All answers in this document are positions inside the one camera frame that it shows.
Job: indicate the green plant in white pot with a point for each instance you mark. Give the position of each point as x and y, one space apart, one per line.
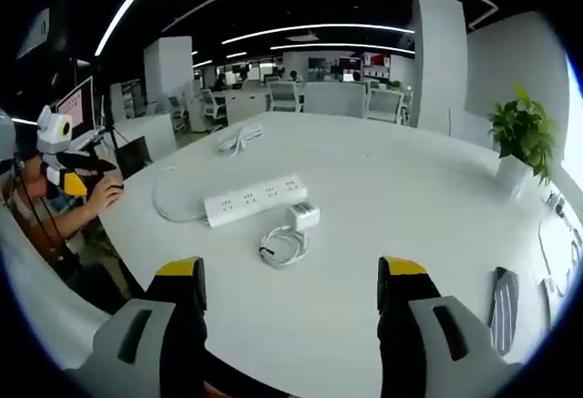
524 129

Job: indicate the white desk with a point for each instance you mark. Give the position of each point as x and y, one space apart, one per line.
346 161

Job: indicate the computer monitor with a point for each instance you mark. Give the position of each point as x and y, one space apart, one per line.
75 104

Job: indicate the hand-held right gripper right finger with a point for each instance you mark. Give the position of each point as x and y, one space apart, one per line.
432 352

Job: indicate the small dark desk gadget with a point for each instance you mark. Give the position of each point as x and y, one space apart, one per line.
558 204

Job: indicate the grey mesh office chair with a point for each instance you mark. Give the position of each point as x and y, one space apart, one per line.
215 106
385 104
177 111
284 95

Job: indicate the white charger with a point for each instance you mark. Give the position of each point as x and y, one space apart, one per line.
303 216

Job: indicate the white power strip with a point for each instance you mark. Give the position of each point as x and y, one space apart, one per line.
255 197

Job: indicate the black chair back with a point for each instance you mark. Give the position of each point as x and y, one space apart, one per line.
133 156

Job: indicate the white desk partition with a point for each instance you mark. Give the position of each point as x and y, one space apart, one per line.
334 99

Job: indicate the white flat item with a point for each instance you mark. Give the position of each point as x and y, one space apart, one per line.
551 300

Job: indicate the long ceiling light strip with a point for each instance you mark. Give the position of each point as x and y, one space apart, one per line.
127 4
319 29

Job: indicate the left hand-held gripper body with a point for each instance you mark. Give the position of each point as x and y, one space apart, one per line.
52 131

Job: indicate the person's right hand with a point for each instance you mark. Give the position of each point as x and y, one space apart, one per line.
217 391

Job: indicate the dark striped pouch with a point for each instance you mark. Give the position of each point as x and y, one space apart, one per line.
504 311

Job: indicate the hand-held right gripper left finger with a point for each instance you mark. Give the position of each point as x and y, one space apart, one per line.
150 348

